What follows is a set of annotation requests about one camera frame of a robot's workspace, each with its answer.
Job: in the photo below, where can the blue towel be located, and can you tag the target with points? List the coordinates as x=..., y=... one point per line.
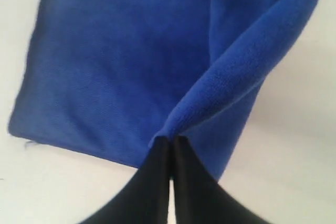
x=105, y=77

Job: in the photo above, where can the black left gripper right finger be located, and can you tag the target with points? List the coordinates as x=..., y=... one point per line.
x=198, y=196

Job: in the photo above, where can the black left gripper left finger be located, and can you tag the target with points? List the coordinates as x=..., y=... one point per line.
x=145, y=198

